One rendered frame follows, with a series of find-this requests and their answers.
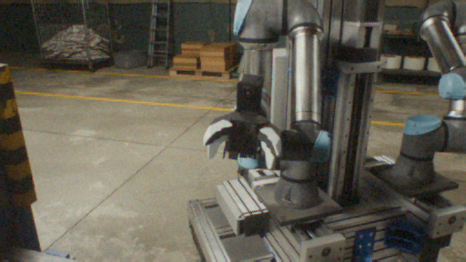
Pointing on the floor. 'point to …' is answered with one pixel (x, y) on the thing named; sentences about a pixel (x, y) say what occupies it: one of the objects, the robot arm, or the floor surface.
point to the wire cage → (76, 41)
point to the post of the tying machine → (15, 216)
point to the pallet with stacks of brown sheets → (206, 59)
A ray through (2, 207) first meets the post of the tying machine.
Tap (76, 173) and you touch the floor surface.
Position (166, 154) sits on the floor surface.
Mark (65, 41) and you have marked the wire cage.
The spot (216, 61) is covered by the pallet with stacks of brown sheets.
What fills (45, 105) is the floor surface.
